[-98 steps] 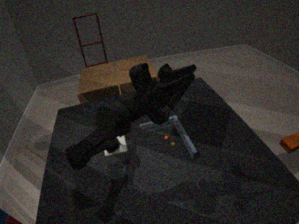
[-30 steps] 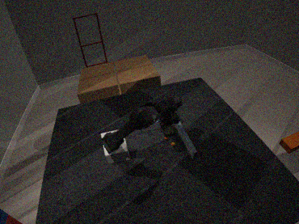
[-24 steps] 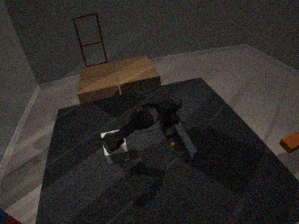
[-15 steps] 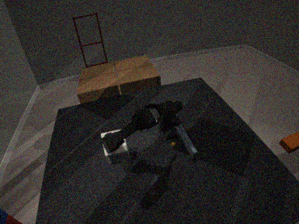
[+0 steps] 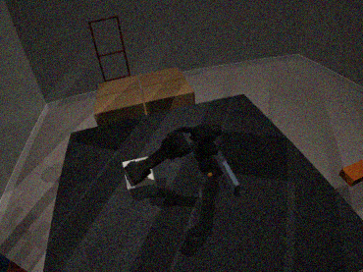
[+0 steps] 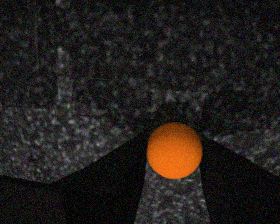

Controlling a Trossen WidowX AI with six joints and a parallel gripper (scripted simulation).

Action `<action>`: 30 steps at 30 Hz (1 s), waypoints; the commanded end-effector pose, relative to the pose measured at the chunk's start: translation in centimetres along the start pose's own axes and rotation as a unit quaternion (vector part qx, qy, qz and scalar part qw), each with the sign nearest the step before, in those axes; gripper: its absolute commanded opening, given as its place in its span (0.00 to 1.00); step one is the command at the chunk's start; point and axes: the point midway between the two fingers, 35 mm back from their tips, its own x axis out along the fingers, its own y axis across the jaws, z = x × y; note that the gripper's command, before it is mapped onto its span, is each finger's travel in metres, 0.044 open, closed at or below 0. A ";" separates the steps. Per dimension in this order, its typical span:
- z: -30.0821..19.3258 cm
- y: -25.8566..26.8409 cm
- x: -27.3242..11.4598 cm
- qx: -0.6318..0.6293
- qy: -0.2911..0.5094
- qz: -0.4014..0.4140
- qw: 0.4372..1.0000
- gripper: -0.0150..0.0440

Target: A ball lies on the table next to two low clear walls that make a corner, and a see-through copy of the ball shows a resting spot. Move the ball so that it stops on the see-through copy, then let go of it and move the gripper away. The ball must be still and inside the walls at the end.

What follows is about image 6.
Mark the orange ball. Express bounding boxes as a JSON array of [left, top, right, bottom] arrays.
[[147, 122, 202, 179]]

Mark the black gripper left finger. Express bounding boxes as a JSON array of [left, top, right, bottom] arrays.
[[0, 133, 149, 224]]

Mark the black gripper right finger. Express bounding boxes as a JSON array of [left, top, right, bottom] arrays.
[[200, 138, 280, 224]]

